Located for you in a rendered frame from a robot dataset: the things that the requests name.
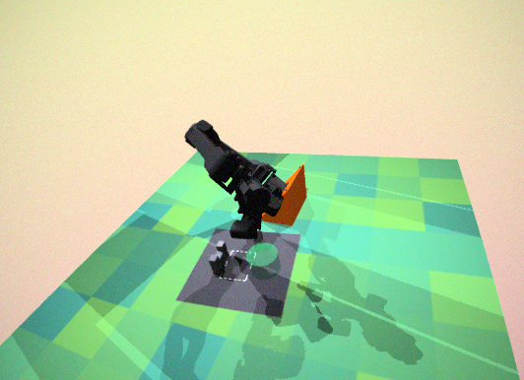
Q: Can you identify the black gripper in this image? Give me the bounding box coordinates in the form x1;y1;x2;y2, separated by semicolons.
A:
229;193;264;239

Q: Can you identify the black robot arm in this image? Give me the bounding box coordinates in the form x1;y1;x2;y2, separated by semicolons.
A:
184;120;289;217

